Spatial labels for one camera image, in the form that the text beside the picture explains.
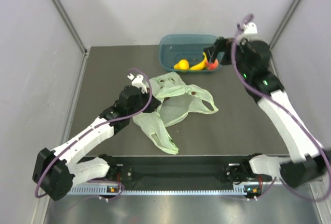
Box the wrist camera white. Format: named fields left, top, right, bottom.
left=127, top=73, right=149, bottom=94
left=235, top=22, right=258, bottom=43

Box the left aluminium frame post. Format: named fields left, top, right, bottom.
left=51, top=0, right=88, bottom=55

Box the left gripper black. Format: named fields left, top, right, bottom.
left=128, top=87, right=161, bottom=117

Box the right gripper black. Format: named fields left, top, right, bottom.
left=203, top=35, right=250, bottom=78

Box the yellow lemon fruit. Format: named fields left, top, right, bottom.
left=173, top=59, right=190, bottom=70

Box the orange peach fruit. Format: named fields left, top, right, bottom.
left=206, top=60, right=219, bottom=70

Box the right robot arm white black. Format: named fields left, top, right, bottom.
left=233, top=40, right=330, bottom=188

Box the grey slotted cable duct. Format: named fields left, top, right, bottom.
left=68, top=184, right=259, bottom=196

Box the aluminium frame post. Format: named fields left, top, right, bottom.
left=269, top=0, right=303, bottom=49
left=51, top=0, right=88, bottom=55

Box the light green plastic bag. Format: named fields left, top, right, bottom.
left=133, top=72, right=219, bottom=155

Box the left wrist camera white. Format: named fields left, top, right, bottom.
left=127, top=73, right=149, bottom=94

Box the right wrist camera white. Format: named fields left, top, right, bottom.
left=235, top=22, right=258, bottom=43

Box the right aluminium frame post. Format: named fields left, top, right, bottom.
left=269, top=0, right=303, bottom=49

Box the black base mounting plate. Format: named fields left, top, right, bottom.
left=101, top=155, right=271, bottom=191

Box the yellow banana fruit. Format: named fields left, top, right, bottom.
left=189, top=52, right=208, bottom=70

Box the teal plastic container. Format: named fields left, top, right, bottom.
left=158, top=34, right=217, bottom=72

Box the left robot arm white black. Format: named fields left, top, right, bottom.
left=33, top=85, right=161, bottom=201

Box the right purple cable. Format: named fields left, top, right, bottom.
left=230, top=13, right=331, bottom=203

